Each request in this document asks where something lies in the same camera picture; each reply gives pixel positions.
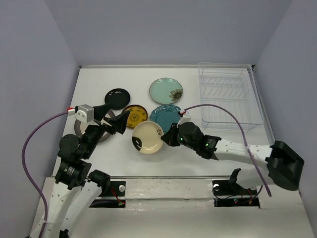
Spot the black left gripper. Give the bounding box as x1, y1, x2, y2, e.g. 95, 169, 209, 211
82, 102, 131, 158

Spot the black round plate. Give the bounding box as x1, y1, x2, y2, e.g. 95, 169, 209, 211
104, 88, 131, 111

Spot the cream plate with black spot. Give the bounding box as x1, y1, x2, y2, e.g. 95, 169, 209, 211
132, 121, 164, 154

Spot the amber patterned plate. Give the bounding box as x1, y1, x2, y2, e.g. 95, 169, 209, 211
123, 105, 148, 129

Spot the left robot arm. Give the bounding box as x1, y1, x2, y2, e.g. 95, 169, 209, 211
29, 104, 130, 238

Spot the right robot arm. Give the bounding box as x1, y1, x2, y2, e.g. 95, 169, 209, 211
161, 122, 305, 194

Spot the teal scalloped plate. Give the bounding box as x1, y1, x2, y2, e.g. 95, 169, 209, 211
150, 105, 181, 134

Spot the grey brown rimmed plate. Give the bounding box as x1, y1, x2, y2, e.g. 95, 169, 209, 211
74, 110, 115, 143

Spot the light green flower plate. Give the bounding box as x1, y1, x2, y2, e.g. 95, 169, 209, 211
149, 78, 183, 105

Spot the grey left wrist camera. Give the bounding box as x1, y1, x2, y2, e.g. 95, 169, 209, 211
75, 104, 94, 124

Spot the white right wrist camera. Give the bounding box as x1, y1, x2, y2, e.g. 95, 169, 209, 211
177, 111, 191, 127

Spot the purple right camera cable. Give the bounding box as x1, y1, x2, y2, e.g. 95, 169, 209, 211
180, 104, 272, 197

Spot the purple camera cable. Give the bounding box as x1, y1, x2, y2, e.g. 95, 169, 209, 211
180, 104, 272, 197
21, 107, 76, 238

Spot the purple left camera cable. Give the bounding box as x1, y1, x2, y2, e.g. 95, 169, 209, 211
21, 107, 76, 238

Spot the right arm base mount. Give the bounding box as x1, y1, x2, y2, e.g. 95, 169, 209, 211
212, 180, 263, 207

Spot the clear wire dish rack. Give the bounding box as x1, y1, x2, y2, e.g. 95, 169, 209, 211
198, 62, 264, 132

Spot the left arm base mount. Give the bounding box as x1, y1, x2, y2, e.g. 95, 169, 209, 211
90, 180, 126, 208

